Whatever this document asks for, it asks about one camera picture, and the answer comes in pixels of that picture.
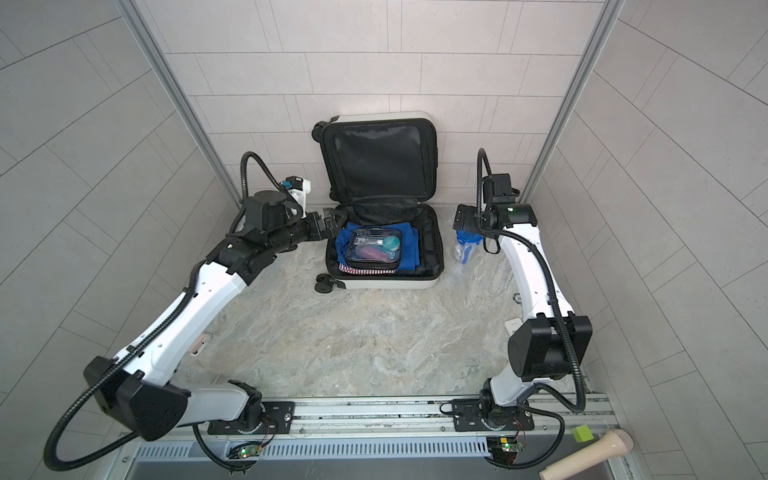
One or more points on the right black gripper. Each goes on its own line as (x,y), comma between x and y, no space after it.
(469,221)

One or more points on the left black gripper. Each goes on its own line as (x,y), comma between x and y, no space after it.
(325,217)

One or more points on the blue lid plastic cup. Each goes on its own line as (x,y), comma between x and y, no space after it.
(467,242)

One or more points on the blue shirt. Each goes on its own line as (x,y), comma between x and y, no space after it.
(410,251)

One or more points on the red white striped cloth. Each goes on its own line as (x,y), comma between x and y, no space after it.
(364,271)

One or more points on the clear toiletry pouch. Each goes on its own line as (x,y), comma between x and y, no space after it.
(374,248)

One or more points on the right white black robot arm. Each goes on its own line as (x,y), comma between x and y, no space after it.
(546,349)

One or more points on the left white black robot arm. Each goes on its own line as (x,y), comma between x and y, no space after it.
(134,387)

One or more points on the detached black suitcase wheel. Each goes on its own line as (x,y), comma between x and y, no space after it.
(325,283)

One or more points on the white remote control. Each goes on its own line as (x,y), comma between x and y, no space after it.
(512,325)

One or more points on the open black white suitcase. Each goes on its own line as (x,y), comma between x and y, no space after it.
(382,170)

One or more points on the pink small device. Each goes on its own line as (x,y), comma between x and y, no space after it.
(199,344)

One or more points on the left circuit board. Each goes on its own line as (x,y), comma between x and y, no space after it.
(245,451)

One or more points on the circuit board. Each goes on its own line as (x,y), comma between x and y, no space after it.
(505,446)
(245,451)

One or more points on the right circuit board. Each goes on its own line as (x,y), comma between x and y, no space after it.
(505,446)

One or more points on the green sticky note block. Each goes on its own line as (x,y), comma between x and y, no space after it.
(582,434)

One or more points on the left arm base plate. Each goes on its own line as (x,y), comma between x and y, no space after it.
(271,417)

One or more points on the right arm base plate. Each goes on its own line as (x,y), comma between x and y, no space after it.
(476,415)

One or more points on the aluminium mounting rail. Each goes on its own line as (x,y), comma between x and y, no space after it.
(377,416)

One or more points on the beige wooden handle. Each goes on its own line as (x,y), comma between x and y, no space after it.
(614,443)

